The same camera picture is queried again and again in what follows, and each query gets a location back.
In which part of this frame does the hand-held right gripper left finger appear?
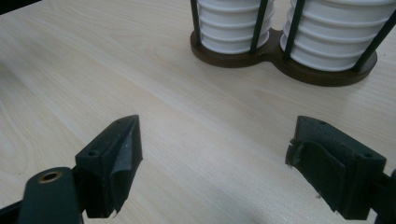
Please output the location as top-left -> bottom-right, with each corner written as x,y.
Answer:
74,114 -> 144,219

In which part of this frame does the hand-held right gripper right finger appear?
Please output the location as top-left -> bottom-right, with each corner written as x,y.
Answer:
285,115 -> 388,221

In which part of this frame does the tall stack of white cups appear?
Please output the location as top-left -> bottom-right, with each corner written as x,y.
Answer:
279,0 -> 396,73

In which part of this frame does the black wire cup holder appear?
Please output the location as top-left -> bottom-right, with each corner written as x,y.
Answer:
190,0 -> 396,88

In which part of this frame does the short stack of white cups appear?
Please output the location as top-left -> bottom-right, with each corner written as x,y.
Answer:
196,0 -> 276,55

